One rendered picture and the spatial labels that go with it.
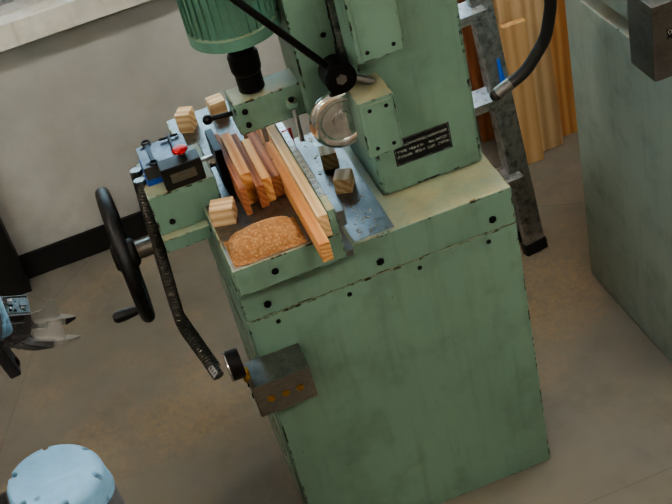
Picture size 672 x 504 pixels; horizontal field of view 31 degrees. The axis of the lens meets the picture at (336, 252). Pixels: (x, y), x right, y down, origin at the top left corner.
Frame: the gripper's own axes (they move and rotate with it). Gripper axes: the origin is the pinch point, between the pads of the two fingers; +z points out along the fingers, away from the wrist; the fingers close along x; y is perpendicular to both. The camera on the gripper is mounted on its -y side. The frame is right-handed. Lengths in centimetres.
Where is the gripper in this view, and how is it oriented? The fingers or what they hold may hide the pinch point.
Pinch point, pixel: (71, 330)
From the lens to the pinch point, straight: 257.1
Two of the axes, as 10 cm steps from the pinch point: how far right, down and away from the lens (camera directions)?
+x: -3.1, -5.3, 7.9
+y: 1.2, -8.5, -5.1
